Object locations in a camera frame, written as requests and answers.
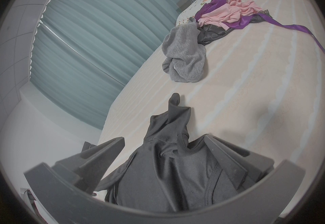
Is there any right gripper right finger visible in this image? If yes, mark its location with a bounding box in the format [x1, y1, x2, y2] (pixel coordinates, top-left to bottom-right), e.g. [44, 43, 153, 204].
[204, 134, 275, 181]

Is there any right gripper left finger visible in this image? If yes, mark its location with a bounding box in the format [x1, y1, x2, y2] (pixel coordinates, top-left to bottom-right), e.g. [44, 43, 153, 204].
[52, 137, 125, 197]

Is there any black T-shirt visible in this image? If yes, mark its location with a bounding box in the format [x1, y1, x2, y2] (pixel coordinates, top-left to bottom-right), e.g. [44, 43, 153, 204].
[96, 93, 257, 213]

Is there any bed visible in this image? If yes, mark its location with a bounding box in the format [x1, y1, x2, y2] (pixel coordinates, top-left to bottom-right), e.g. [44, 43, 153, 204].
[98, 0, 325, 188]

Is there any blue-green curtain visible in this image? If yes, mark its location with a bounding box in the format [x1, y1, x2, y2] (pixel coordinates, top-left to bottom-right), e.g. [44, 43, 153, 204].
[42, 0, 183, 86]
[29, 25, 125, 131]

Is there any grey garment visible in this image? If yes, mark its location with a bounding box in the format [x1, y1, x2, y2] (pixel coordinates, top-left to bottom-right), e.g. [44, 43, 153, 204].
[162, 18, 207, 83]

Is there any white printed pillow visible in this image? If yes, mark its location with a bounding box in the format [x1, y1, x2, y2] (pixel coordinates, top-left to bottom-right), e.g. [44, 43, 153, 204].
[176, 0, 243, 27]

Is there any grey bedside table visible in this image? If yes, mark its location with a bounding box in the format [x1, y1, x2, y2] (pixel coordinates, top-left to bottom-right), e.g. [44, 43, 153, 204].
[176, 0, 193, 11]

